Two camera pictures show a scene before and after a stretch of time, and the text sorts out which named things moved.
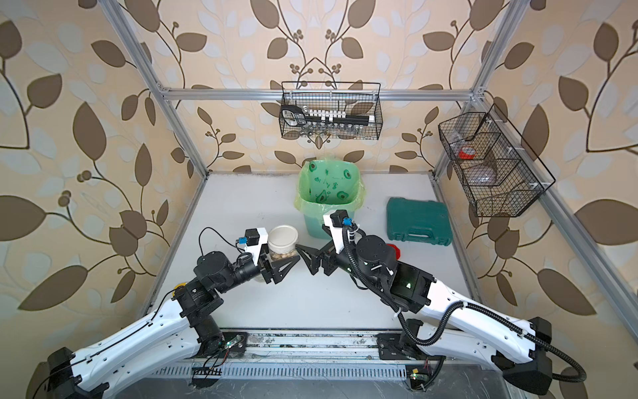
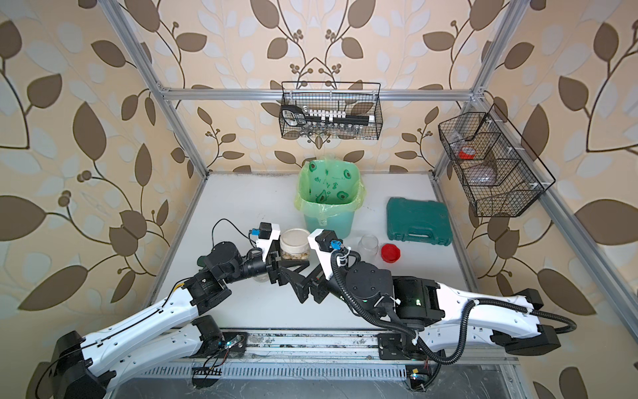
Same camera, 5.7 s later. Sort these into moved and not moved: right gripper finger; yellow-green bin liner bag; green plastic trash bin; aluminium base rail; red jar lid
Moved: right gripper finger
Not moved: yellow-green bin liner bag; aluminium base rail; red jar lid; green plastic trash bin
